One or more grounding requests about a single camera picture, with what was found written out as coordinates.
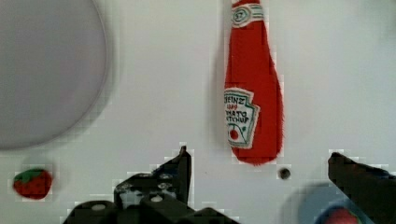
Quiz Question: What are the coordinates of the blue small bowl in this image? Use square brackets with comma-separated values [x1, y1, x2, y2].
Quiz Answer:
[297, 184, 374, 224]

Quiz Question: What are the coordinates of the lavender round plate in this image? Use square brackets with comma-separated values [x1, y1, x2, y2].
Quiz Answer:
[0, 0, 107, 149]

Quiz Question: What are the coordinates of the red strawberry in bowl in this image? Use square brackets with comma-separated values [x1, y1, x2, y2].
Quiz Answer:
[323, 208, 361, 224]

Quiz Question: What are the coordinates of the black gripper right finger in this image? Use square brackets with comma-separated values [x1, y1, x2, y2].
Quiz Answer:
[328, 152, 396, 224]

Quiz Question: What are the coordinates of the red plush ketchup bottle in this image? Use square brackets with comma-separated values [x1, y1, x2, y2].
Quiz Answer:
[223, 0, 283, 165]

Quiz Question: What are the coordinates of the red strawberry on table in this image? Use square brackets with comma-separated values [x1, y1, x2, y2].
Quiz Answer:
[12, 168, 52, 200]

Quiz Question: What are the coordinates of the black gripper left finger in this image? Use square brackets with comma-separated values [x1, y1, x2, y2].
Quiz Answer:
[114, 146, 191, 209]

